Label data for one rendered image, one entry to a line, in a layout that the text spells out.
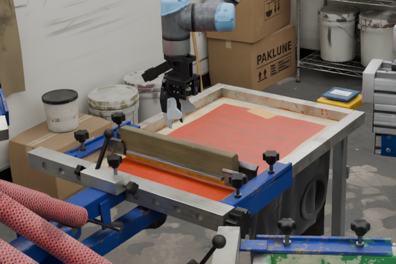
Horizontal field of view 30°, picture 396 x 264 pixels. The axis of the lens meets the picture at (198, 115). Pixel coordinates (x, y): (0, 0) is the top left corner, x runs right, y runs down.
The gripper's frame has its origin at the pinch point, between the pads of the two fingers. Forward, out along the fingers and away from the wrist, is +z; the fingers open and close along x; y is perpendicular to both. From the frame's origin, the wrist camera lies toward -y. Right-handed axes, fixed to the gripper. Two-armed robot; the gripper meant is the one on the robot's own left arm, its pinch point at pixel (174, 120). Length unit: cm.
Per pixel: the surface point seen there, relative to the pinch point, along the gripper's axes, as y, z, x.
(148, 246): -86, 113, 81
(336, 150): 13, 36, 77
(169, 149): -1.4, 8.8, -1.1
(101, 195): 2.5, 8.1, -33.1
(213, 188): 14.5, 16.2, -2.4
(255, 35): -153, 67, 283
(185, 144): 4.3, 6.0, -0.8
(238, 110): -12, 16, 50
